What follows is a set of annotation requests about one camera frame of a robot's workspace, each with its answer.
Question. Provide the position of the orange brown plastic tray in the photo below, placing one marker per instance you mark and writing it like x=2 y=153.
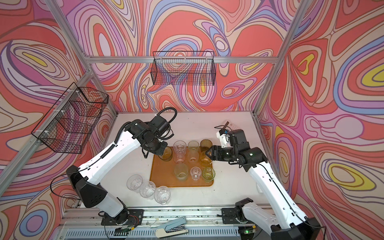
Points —
x=162 y=174

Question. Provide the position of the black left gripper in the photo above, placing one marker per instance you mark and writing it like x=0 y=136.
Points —
x=164 y=144

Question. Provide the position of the pale green textured glass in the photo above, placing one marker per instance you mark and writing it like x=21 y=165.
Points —
x=193 y=146

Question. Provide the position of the pink textured glass front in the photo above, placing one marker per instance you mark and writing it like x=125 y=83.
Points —
x=193 y=156

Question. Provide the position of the small clear glass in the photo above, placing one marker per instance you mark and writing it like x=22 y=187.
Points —
x=195 y=173

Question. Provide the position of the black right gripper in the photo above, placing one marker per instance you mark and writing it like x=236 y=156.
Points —
x=216 y=151

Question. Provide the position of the olive brown textured glass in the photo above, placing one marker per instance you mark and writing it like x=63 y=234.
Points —
x=205 y=145

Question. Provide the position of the bright green faceted glass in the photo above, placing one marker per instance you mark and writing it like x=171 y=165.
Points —
x=208 y=174

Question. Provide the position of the pink calculator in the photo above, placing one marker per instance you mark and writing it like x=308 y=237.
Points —
x=233 y=126

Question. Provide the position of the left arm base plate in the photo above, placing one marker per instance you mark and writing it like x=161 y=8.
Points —
x=126 y=221

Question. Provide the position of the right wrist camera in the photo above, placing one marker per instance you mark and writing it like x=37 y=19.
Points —
x=230 y=137

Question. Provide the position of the black wire basket wall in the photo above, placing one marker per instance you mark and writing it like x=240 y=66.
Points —
x=187 y=68
x=73 y=121

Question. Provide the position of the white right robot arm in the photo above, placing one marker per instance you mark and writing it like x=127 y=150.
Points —
x=288 y=222

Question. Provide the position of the black wire basket back wall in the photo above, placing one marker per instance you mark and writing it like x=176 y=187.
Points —
x=187 y=68

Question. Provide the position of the black wire basket left wall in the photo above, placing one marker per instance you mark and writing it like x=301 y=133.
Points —
x=73 y=121

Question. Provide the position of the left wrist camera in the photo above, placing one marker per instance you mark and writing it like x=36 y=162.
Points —
x=161 y=127

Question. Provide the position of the blue grey stapler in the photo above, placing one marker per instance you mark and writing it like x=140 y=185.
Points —
x=172 y=228

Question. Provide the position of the pale green glass front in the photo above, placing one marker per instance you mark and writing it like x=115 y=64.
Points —
x=181 y=171

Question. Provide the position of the olive glass front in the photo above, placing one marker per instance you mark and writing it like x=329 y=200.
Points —
x=167 y=155

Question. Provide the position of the pink ribbed glass top row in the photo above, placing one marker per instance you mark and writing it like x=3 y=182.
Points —
x=179 y=158

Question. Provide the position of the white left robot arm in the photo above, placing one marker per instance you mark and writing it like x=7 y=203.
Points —
x=86 y=179

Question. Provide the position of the clear faceted glass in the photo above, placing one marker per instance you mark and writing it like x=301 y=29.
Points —
x=180 y=148

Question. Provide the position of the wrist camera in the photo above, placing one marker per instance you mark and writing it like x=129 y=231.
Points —
x=161 y=127
x=230 y=137

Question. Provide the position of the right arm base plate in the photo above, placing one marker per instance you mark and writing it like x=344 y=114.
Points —
x=240 y=215

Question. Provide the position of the yellow faceted glass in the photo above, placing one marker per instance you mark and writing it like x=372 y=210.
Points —
x=204 y=161

